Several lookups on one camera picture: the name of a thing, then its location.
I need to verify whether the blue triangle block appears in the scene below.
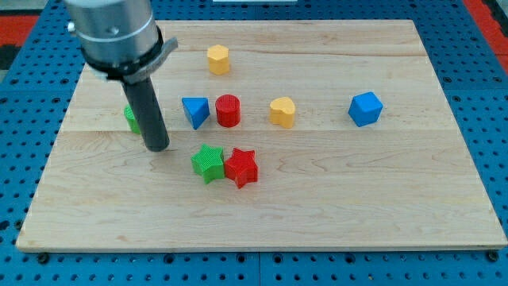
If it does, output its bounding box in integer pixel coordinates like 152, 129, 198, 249
182, 97, 210, 129

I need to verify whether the blue cube block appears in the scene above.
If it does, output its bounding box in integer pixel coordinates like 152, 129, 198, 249
348, 91, 383, 127

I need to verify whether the light wooden board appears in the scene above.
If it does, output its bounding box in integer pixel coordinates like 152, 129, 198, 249
17, 20, 507, 253

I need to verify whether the yellow hexagon block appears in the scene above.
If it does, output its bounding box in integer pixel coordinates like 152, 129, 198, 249
207, 44, 230, 75

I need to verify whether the red star block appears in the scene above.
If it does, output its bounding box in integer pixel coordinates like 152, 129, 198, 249
224, 148, 259, 188

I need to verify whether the red cylinder block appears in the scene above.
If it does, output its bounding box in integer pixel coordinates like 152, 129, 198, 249
215, 94, 241, 128

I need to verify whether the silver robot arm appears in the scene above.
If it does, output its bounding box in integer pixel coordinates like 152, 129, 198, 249
64, 0, 178, 84

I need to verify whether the green star block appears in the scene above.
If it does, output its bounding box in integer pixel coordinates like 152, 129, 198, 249
191, 144, 225, 184

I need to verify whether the yellow heart block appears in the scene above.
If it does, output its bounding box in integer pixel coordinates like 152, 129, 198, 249
268, 97, 296, 129

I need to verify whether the green block behind rod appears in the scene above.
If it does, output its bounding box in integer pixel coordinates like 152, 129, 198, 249
123, 104, 140, 134

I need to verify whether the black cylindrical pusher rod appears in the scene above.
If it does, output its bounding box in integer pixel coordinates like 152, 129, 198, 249
121, 78, 170, 152

